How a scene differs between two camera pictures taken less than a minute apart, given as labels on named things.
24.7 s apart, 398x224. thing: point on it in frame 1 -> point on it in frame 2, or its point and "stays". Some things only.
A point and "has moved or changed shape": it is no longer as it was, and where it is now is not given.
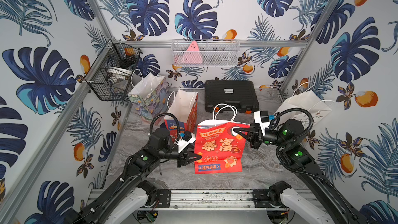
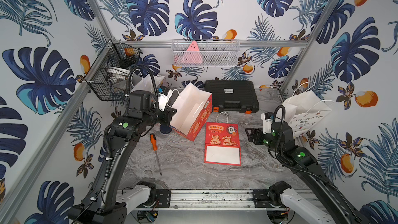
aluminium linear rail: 215,200 stays
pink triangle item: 193,55 stays
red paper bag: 222,148 has moved or changed shape
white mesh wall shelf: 203,53 stays
